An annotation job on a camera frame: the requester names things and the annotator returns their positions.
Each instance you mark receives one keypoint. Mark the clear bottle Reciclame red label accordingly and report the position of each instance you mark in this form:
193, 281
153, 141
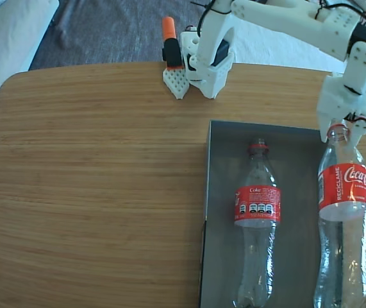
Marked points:
343, 192

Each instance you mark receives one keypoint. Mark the pale cloth cushion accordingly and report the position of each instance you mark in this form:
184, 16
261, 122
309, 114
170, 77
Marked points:
3, 38

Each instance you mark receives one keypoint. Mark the white cloth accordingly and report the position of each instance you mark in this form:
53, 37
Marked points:
266, 48

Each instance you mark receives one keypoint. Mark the dark grey rug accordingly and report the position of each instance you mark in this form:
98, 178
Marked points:
112, 32

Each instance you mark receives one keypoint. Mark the grey cardboard box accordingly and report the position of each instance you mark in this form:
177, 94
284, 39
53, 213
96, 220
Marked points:
298, 179

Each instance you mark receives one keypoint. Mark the clear bottle nutrition-mark red label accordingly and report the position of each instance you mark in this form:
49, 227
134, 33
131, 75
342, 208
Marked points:
258, 205

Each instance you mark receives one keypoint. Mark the orange and black clamp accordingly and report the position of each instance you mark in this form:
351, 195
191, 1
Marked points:
173, 51

